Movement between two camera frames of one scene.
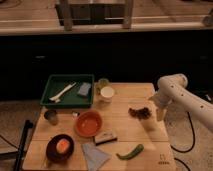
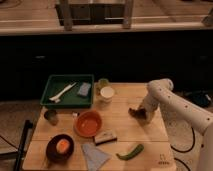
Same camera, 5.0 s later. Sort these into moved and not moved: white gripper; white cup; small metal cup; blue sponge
Moved: white gripper
Not moved: small metal cup; blue sponge; white cup
